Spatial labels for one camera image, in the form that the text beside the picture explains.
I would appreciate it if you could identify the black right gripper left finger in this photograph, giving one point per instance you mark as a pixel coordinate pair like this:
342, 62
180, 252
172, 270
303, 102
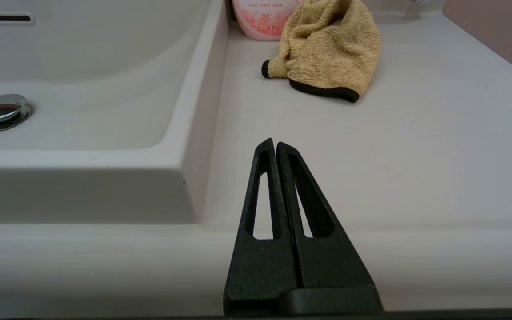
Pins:
260, 266

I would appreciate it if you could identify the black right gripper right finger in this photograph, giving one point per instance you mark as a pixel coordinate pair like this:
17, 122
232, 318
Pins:
327, 266

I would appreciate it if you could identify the yellow cloth with dark trim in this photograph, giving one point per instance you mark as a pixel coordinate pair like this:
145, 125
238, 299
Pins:
327, 44

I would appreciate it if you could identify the white sink basin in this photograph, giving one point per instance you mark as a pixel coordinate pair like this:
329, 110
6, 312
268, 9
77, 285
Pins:
82, 89

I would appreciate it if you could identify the pink soap pump bottle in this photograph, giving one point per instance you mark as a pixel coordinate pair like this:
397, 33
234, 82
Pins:
260, 20

